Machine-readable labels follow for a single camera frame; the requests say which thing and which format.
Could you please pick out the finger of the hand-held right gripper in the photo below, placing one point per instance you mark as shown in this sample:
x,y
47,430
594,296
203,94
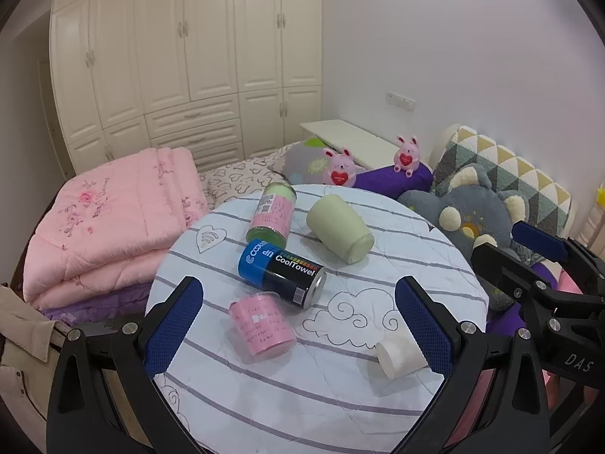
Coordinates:
x,y
539,241
501,265

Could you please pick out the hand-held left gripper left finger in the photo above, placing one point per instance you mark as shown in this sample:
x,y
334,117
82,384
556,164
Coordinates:
x,y
172,326

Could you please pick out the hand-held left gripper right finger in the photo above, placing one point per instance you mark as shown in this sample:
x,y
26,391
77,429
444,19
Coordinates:
x,y
425,328

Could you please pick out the small white cup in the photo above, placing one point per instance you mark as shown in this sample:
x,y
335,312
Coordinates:
x,y
399,359

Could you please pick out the pale green cup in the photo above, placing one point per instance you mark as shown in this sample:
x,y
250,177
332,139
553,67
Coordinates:
x,y
335,227

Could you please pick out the grey plush toy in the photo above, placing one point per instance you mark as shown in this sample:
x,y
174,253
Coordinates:
x,y
468,213

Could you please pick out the folded purple blanket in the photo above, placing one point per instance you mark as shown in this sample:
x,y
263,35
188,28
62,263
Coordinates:
x,y
94,310

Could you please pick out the triangle pattern cushion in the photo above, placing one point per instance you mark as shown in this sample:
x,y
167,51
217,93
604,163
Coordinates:
x,y
501,161

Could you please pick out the pink towel roll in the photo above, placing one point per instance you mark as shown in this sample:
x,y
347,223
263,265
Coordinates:
x,y
262,326

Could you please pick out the blue and black can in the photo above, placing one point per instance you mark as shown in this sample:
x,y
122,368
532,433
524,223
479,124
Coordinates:
x,y
279,272

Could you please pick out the folded pink floral quilt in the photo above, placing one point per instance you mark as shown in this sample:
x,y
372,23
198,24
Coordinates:
x,y
108,222

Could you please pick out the round table with striped cloth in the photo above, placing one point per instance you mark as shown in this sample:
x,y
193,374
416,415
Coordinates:
x,y
283,388

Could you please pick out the purple pillow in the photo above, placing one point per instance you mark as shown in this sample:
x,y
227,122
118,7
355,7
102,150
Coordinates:
x,y
392,182

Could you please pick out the pink rabbit plush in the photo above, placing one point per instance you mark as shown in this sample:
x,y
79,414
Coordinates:
x,y
339,168
406,156

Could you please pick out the pink and green canister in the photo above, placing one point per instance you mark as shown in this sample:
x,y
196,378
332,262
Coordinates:
x,y
272,215

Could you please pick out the beige garment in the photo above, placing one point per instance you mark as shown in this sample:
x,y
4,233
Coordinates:
x,y
23,350

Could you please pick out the heart print bed sheet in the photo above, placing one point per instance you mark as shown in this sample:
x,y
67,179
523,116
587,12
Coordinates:
x,y
236,177

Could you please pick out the white bedside desk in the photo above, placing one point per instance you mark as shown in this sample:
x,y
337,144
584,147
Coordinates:
x,y
345,135

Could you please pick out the grey flower pillow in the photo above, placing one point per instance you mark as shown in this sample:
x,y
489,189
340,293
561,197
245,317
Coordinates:
x,y
302,161

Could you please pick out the cream wardrobe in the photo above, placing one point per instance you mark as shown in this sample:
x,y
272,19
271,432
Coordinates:
x,y
189,56

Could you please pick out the white wall socket strip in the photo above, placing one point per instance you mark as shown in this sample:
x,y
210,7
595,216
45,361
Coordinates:
x,y
400,100

